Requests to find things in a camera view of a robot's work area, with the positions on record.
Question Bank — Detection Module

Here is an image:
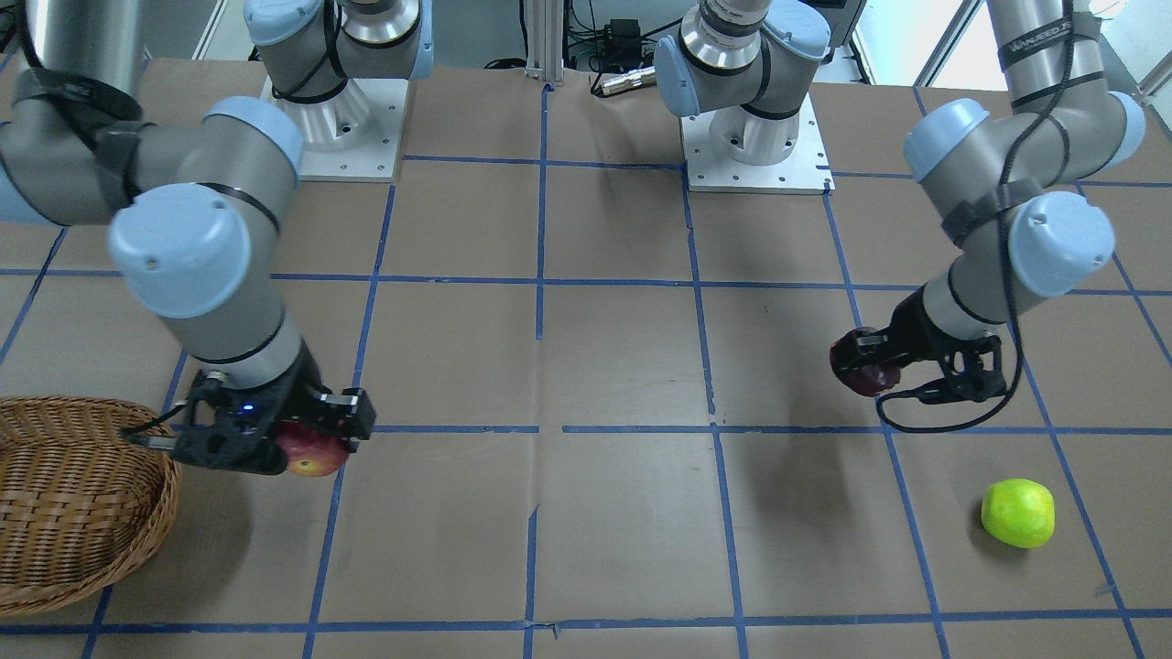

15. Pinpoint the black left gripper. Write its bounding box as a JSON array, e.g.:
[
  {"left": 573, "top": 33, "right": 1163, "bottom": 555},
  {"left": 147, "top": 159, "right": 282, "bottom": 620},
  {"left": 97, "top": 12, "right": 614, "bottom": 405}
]
[{"left": 841, "top": 287, "right": 1008, "bottom": 405}]

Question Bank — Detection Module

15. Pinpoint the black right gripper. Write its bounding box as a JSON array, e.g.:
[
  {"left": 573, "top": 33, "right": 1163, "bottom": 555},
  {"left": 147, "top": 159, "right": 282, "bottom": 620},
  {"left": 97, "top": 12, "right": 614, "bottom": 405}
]
[{"left": 170, "top": 344, "right": 377, "bottom": 475}]

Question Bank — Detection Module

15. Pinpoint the dark red apple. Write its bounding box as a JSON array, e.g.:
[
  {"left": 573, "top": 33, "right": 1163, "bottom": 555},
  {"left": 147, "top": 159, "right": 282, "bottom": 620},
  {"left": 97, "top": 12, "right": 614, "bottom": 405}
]
[{"left": 829, "top": 327, "right": 902, "bottom": 398}]

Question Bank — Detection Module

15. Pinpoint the red apple with yellow patch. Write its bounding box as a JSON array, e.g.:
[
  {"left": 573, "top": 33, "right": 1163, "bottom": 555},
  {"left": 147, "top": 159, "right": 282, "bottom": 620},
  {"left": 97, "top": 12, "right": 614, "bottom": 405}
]
[{"left": 275, "top": 421, "right": 349, "bottom": 477}]

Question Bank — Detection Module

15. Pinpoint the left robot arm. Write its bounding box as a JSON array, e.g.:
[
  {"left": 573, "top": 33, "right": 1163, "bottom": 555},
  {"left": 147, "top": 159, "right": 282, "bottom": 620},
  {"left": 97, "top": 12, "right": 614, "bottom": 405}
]
[{"left": 653, "top": 1, "right": 1146, "bottom": 405}]

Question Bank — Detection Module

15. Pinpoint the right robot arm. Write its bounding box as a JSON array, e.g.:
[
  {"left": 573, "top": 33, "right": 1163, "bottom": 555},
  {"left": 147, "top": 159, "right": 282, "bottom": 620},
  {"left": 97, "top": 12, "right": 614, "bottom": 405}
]
[{"left": 4, "top": 1, "right": 434, "bottom": 475}]

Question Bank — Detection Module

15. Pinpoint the woven wicker basket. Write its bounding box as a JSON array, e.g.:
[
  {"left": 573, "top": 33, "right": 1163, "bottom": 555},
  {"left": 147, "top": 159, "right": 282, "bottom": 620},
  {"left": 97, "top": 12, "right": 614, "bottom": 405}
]
[{"left": 1, "top": 395, "right": 180, "bottom": 617}]

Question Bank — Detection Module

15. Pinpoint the green apple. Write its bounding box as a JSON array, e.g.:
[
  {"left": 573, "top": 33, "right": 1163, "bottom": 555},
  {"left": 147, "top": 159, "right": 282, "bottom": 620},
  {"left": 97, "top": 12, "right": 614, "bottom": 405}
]
[{"left": 980, "top": 477, "right": 1056, "bottom": 549}]

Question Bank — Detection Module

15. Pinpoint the silver metal connector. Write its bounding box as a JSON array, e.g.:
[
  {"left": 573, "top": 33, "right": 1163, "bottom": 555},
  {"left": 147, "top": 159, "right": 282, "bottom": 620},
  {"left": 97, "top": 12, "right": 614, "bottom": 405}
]
[{"left": 591, "top": 66, "right": 657, "bottom": 98}]

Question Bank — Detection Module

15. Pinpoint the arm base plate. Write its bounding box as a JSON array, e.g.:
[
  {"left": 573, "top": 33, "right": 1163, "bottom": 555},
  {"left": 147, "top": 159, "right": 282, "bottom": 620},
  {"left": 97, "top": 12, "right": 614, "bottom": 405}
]
[
  {"left": 679, "top": 95, "right": 836, "bottom": 195},
  {"left": 260, "top": 79, "right": 413, "bottom": 183}
]

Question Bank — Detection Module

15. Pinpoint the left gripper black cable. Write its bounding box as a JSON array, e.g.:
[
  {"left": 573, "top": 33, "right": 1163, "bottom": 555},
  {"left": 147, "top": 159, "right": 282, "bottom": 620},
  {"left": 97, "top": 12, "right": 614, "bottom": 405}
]
[{"left": 875, "top": 0, "right": 1101, "bottom": 434}]

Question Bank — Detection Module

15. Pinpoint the aluminium frame post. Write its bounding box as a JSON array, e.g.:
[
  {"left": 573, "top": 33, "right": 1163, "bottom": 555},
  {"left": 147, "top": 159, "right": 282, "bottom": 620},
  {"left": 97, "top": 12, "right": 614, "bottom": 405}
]
[{"left": 524, "top": 0, "right": 565, "bottom": 88}]

